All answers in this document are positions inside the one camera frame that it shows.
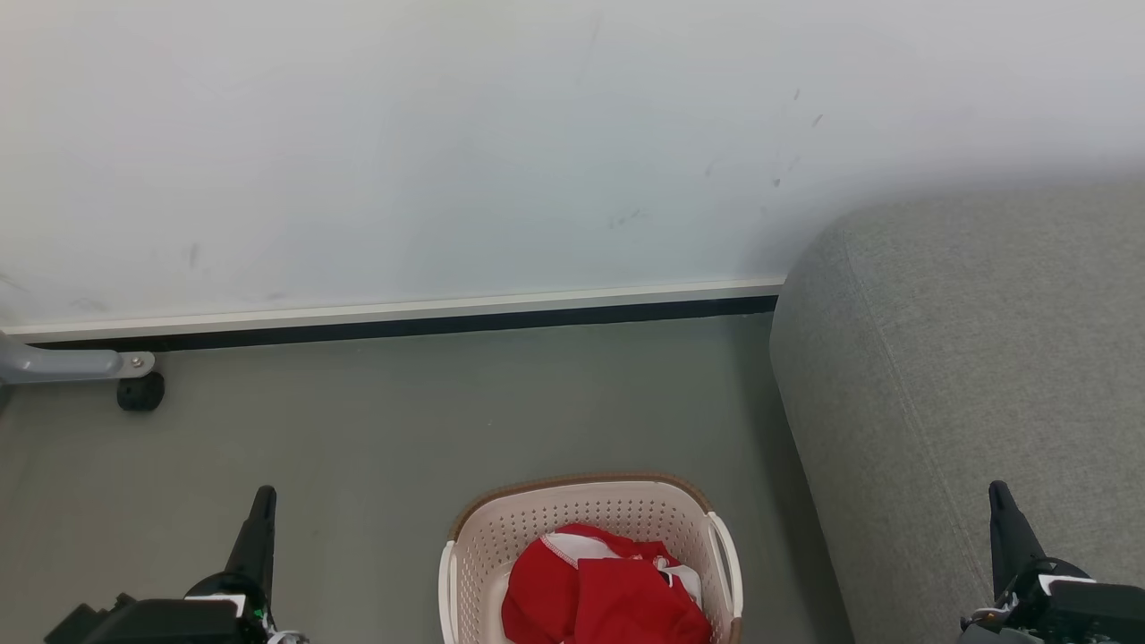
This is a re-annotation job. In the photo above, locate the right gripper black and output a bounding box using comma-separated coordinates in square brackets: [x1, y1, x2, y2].
[959, 480, 1145, 644]

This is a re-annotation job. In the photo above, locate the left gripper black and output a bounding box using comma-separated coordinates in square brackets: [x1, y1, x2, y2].
[45, 486, 310, 644]

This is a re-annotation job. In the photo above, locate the red and white garment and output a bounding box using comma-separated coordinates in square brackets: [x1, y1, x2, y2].
[501, 523, 713, 644]

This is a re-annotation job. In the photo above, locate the grey fabric sofa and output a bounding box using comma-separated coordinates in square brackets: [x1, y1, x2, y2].
[769, 182, 1145, 644]

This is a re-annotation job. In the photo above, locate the black caster wheel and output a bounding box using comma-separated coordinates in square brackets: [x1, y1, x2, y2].
[116, 371, 166, 413]

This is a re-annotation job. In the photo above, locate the white and black baseboard strip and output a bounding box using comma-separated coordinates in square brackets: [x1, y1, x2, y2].
[0, 278, 787, 352]

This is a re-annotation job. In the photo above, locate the beige perforated laundry basket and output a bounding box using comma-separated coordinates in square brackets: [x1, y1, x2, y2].
[437, 472, 744, 644]

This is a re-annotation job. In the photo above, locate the grey metal frame leg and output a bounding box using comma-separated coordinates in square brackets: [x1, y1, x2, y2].
[0, 329, 156, 386]

